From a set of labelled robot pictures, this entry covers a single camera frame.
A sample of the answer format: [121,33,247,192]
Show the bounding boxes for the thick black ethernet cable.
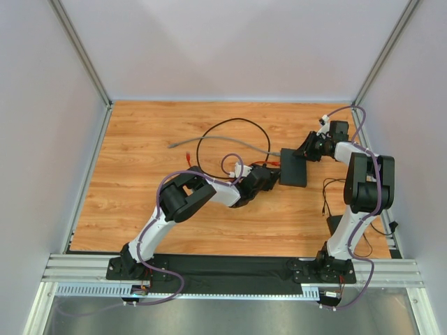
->
[195,118,277,182]

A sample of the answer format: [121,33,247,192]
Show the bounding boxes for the black power adapter brick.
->
[326,215,343,236]

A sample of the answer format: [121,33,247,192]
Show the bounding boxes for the left aluminium frame post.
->
[47,0,113,107]

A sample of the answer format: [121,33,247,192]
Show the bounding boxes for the thin black power cable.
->
[321,178,392,258]

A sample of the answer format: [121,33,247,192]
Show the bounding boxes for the slotted grey cable duct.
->
[54,283,320,302]

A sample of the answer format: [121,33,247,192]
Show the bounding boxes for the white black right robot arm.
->
[288,115,395,283]

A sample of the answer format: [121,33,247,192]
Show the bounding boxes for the right aluminium frame post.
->
[352,0,423,105]

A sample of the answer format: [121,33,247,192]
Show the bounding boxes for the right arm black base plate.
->
[287,258,356,284]

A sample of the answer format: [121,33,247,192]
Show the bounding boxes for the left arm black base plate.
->
[105,257,174,281]

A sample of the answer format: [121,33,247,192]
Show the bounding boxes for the aluminium frame post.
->
[352,0,423,105]
[47,0,113,107]

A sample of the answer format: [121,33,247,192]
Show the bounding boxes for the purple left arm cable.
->
[55,153,245,317]

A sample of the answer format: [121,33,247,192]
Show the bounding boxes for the black network switch box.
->
[279,148,307,188]

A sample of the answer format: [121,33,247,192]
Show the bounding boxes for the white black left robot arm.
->
[119,163,280,279]

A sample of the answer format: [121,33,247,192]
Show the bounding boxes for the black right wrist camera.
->
[328,121,349,142]

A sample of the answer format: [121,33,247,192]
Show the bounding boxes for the grey ethernet cable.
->
[168,135,282,155]

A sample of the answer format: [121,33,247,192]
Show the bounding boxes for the aluminium front frame rail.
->
[41,254,425,288]

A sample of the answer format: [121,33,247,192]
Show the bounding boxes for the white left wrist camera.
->
[228,162,252,179]

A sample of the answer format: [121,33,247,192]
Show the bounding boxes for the red ethernet cable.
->
[184,151,283,168]

